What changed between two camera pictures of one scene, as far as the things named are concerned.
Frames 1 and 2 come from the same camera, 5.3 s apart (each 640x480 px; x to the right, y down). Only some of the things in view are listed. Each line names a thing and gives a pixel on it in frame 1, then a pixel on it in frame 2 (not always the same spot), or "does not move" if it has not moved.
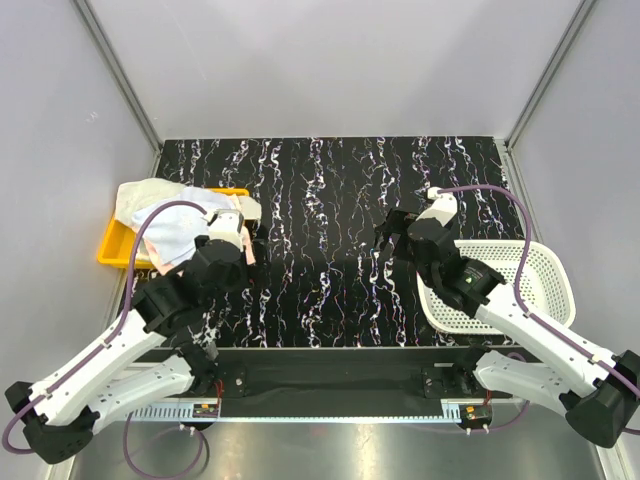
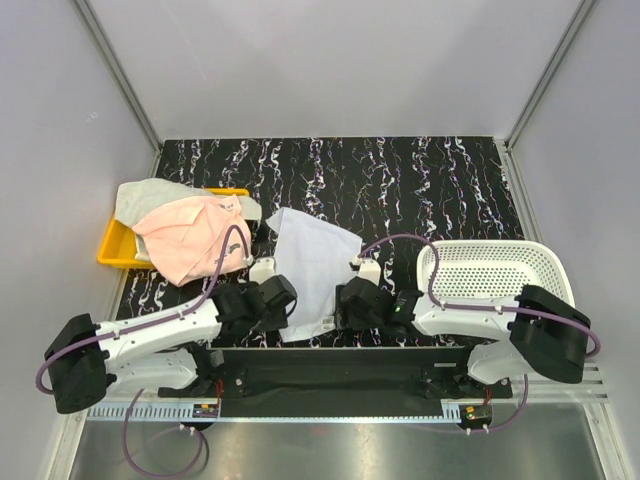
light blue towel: x=172 y=232 → x=316 y=257
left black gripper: x=260 y=252 → x=277 y=322
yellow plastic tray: x=116 y=248 does not move
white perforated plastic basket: x=543 y=281 does not move
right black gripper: x=396 y=222 → x=352 y=320
